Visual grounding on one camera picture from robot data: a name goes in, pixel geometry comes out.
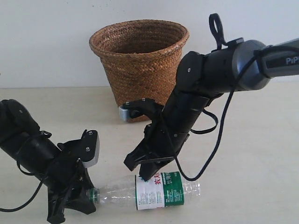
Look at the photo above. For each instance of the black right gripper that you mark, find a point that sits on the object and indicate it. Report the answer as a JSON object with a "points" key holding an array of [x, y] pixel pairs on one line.
{"points": [[162, 141]]}

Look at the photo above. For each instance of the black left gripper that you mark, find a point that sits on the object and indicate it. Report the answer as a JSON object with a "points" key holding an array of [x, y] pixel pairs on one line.
{"points": [[68, 170]]}

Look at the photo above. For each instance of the clear plastic water bottle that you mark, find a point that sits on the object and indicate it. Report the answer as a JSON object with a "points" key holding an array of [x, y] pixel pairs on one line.
{"points": [[131, 192]]}

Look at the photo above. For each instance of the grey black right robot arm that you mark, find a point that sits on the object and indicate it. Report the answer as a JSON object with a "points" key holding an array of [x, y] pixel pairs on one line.
{"points": [[200, 79]]}

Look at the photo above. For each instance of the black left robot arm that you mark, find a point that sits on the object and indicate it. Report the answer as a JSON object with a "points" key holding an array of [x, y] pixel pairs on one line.
{"points": [[23, 140]]}

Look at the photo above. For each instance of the brown woven wicker basket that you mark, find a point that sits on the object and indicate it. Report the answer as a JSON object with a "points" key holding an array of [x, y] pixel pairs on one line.
{"points": [[140, 57]]}

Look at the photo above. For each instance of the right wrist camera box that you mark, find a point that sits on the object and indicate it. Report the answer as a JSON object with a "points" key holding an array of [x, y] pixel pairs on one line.
{"points": [[142, 107]]}

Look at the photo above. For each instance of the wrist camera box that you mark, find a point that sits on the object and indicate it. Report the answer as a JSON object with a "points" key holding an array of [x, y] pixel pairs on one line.
{"points": [[142, 107], [90, 144]]}

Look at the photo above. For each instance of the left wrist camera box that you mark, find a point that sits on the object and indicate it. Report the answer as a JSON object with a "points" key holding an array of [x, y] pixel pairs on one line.
{"points": [[90, 144]]}

